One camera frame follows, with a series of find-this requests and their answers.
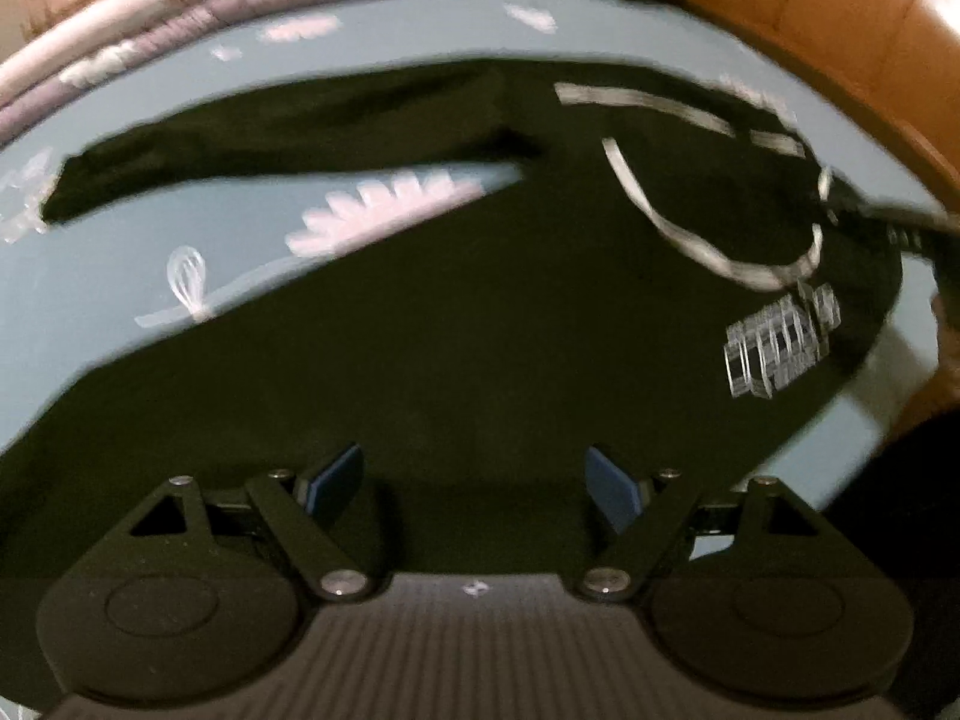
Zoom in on wooden headboard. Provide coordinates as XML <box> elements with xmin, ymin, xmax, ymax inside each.
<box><xmin>660</xmin><ymin>0</ymin><xmax>960</xmax><ymax>481</ymax></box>

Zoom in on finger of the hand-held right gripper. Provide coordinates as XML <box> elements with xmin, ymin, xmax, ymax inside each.
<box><xmin>820</xmin><ymin>167</ymin><xmax>960</xmax><ymax>236</ymax></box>
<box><xmin>889</xmin><ymin>227</ymin><xmax>960</xmax><ymax>280</ymax></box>

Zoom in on black pants with white drawstring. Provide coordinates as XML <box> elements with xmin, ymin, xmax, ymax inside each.
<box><xmin>0</xmin><ymin>56</ymin><xmax>905</xmax><ymax>593</ymax></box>

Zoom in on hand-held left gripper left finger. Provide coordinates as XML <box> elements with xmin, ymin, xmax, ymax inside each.
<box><xmin>127</xmin><ymin>442</ymin><xmax>385</xmax><ymax>605</ymax></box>

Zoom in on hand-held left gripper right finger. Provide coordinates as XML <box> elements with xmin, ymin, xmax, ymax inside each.
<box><xmin>574</xmin><ymin>445</ymin><xmax>827</xmax><ymax>605</ymax></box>

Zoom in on pink purple floral quilt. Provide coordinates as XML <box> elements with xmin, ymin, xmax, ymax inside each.
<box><xmin>0</xmin><ymin>0</ymin><xmax>578</xmax><ymax>143</ymax></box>

